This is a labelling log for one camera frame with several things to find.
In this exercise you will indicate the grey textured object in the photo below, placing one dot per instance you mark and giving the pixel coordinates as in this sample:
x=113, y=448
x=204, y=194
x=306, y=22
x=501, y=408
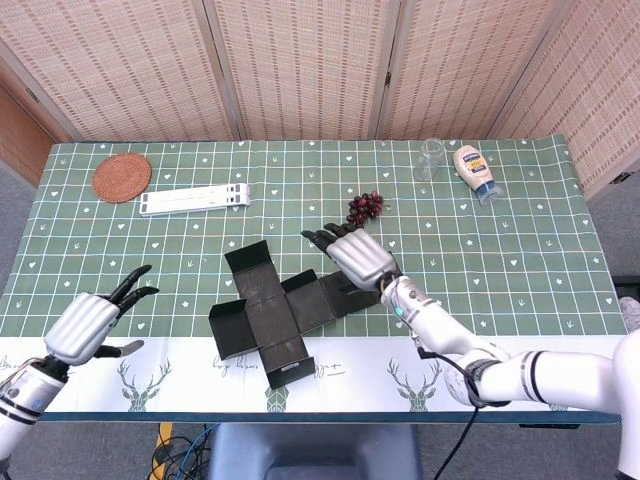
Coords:
x=631, y=315

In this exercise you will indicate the clear plastic cup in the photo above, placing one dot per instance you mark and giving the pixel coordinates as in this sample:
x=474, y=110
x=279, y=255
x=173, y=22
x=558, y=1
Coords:
x=426, y=162

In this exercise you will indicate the bamboo folding screen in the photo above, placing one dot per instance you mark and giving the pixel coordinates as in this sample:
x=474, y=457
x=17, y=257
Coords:
x=300, y=65

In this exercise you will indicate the mayonnaise squeeze bottle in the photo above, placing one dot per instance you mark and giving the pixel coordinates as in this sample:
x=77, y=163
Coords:
x=472, y=167

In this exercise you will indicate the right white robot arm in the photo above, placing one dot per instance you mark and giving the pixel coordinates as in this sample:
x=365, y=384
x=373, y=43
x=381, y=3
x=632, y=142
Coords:
x=450, y=325

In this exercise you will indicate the green checked deer tablecloth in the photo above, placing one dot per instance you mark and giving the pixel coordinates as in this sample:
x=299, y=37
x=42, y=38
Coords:
x=500, y=260

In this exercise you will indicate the brown wooden door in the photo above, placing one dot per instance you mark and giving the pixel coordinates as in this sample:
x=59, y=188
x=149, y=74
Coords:
x=20, y=140

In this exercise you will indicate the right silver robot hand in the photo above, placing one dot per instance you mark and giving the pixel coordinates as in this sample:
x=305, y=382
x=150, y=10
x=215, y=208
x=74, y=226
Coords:
x=360, y=257

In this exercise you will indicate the white folded laptop stand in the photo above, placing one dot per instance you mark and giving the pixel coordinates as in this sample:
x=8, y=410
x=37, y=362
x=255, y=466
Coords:
x=195, y=199

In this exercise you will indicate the bunch of dark red grapes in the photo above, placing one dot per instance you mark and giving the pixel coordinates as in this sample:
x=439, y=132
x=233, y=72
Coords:
x=362, y=207

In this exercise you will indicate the black cardboard folding box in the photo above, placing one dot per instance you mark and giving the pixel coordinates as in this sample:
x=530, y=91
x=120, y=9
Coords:
x=270, y=310

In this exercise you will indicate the round woven rattan coaster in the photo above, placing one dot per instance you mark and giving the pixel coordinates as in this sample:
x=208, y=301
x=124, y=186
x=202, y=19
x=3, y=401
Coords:
x=121, y=178

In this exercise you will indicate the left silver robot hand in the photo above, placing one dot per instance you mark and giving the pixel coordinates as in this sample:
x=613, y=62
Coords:
x=82, y=325

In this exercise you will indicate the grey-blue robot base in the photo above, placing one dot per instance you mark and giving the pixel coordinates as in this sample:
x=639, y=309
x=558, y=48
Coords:
x=310, y=450

